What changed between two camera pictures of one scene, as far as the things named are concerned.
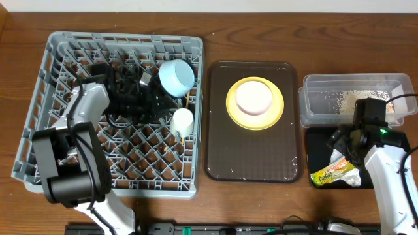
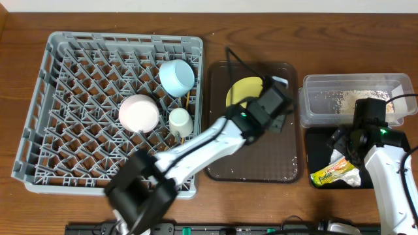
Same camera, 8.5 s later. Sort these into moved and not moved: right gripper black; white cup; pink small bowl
Moved: pink small bowl
Not moved: white cup; right gripper black
